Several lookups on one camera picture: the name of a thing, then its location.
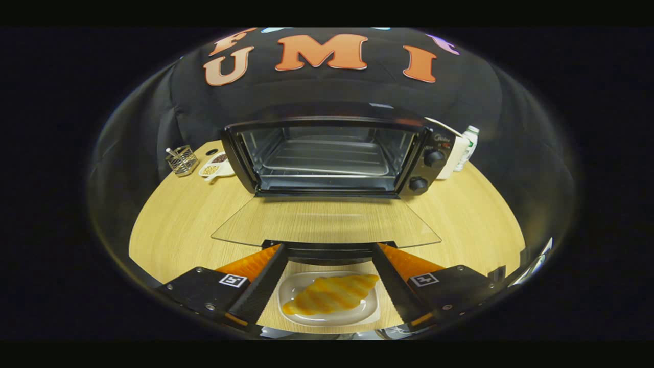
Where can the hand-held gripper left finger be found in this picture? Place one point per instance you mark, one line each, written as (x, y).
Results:
(263, 291)

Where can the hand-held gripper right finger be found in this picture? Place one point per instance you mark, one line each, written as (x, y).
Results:
(396, 291)

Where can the golden croissant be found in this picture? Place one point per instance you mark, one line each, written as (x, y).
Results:
(332, 294)

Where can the black toaster oven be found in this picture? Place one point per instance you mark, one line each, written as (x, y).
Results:
(428, 171)

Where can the metal oven tray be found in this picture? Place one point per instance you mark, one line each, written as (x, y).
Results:
(327, 164)

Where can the white pop-up toaster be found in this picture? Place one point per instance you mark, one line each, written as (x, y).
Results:
(454, 158)

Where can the square white plate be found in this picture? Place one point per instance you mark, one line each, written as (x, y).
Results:
(319, 320)

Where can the white divided snack dish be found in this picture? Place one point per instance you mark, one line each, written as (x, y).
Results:
(217, 173)

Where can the white plastic bottle green label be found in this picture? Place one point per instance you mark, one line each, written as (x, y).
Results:
(470, 143)

